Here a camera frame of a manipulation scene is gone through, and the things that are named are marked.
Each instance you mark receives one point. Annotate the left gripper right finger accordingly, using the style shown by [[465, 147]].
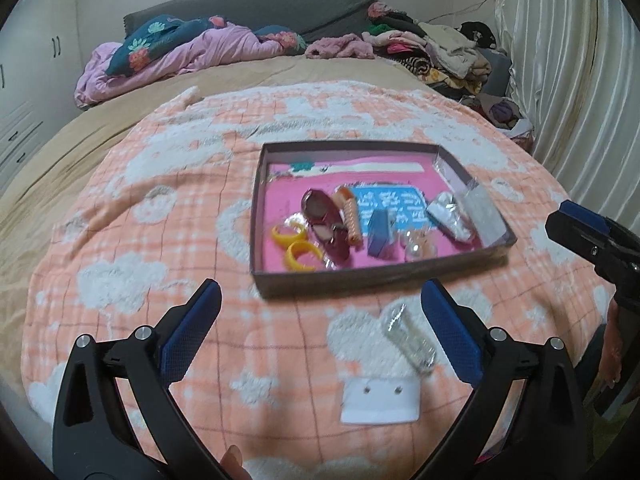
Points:
[[458, 330]]

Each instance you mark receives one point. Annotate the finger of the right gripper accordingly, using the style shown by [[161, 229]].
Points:
[[576, 217], [587, 245]]

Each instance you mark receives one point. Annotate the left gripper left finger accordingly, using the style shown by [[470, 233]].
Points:
[[184, 328]]

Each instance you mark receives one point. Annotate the white earring card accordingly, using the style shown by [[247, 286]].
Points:
[[380, 401]]

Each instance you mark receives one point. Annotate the small blue box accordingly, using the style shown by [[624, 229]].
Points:
[[381, 233]]

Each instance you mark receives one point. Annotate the yellow bangles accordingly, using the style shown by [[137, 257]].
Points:
[[300, 253]]

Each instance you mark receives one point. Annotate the dark red sunglasses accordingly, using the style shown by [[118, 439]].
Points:
[[326, 222]]

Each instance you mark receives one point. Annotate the pearl flower hair accessory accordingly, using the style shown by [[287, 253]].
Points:
[[418, 244]]

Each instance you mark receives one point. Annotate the white hair claw clip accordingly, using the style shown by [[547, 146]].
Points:
[[483, 214]]

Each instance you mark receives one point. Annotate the right hand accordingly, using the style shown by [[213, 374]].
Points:
[[610, 366]]

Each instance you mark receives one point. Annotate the left hand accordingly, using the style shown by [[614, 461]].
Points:
[[232, 462]]

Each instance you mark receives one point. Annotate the pink Chinese workbook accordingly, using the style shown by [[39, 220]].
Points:
[[402, 184]]

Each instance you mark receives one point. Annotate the dark cardboard box tray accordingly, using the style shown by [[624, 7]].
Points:
[[327, 279]]

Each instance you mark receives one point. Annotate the white striped curtain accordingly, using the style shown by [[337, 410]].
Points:
[[575, 73]]

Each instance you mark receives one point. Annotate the tan bed sheet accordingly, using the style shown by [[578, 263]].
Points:
[[45, 188]]

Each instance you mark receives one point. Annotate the pile of clothes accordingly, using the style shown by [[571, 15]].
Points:
[[461, 63]]

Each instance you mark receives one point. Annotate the white wardrobe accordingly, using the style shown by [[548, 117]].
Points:
[[40, 64]]

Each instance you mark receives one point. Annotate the pink floral quilt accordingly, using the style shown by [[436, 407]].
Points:
[[166, 46]]

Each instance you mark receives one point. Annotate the grey headboard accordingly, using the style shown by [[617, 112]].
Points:
[[313, 19]]

